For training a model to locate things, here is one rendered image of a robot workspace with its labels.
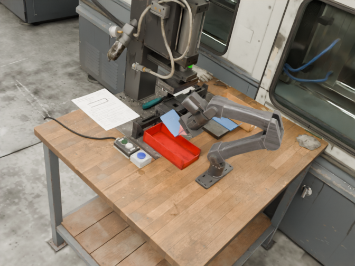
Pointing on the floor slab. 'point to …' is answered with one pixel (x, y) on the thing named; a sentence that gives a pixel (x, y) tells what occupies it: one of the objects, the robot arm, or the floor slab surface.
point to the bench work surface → (169, 196)
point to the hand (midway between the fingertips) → (180, 132)
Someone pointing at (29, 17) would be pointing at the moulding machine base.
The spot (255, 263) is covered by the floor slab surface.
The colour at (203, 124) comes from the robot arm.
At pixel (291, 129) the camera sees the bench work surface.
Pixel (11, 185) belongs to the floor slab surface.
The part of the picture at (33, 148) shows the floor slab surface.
